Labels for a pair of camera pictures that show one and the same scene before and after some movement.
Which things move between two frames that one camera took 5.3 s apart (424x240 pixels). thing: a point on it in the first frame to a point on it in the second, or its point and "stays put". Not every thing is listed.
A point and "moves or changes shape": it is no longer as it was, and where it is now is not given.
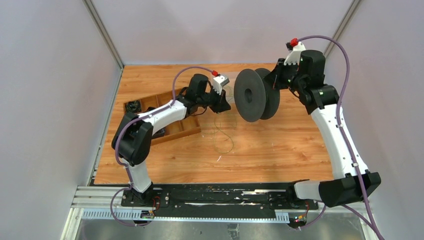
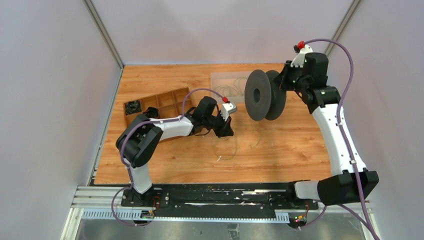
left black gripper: (222, 104) to (225, 130)
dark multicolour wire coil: (133, 106) stays put
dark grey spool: (254, 98) moves or changes shape
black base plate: (218, 200) stays put
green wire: (225, 135) to (236, 140)
